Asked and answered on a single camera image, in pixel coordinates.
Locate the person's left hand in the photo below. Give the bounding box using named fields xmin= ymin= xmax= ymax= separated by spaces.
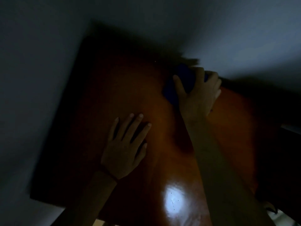
xmin=101 ymin=113 xmax=152 ymax=180

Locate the person's right hand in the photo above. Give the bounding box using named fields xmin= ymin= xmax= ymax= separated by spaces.
xmin=173 ymin=67 xmax=222 ymax=123

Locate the blue cleaning cloth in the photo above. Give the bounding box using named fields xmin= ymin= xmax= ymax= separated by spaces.
xmin=162 ymin=63 xmax=210 ymax=107

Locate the person's right forearm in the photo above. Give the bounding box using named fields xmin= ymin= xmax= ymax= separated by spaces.
xmin=185 ymin=116 xmax=277 ymax=226

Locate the person's left forearm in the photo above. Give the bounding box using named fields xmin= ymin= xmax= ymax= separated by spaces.
xmin=50 ymin=169 xmax=118 ymax=226

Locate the thin dark wristband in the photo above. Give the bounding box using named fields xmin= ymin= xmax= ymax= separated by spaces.
xmin=99 ymin=166 xmax=119 ymax=183

